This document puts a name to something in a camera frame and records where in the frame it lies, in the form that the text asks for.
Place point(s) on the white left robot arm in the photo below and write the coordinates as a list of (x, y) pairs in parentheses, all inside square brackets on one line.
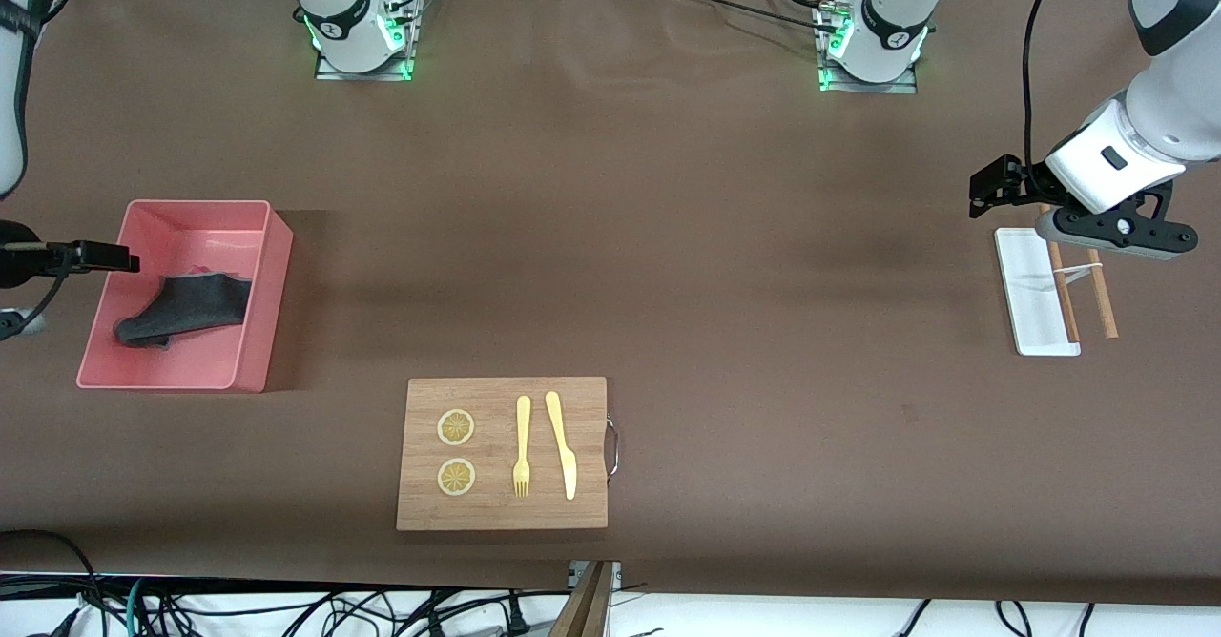
[(1173, 93)]

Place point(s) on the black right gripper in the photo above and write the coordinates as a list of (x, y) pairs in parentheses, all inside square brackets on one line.
[(17, 266)]

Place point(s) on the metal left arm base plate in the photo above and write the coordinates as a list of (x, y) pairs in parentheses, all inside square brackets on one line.
[(906, 84)]

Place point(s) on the wooden beam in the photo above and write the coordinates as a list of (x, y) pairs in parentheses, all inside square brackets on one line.
[(584, 608)]

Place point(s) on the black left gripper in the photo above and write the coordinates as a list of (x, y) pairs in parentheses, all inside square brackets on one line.
[(1023, 179)]

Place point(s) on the white rubber band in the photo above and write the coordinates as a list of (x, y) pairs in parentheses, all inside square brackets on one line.
[(1078, 273)]

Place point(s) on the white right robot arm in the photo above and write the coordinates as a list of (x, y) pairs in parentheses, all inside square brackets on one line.
[(334, 8)]

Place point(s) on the yellow plastic fork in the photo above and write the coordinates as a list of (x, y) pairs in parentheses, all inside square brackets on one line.
[(523, 427)]

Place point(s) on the pink plastic bin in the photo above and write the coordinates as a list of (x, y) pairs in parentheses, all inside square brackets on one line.
[(191, 370)]

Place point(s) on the wooden cutting board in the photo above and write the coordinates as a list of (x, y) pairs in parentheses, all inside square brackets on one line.
[(496, 513)]

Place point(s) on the lemon slice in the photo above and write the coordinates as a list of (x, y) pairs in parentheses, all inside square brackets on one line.
[(456, 427), (456, 477)]

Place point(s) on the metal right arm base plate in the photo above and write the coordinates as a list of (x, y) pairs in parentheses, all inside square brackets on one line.
[(404, 46)]

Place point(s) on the pink and grey cloth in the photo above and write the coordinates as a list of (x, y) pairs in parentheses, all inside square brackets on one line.
[(191, 308)]

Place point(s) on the white rectangular tray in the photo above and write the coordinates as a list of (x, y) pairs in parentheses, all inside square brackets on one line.
[(1025, 294)]

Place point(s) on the yellow plastic knife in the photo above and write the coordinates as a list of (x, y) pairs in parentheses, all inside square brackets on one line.
[(563, 441)]

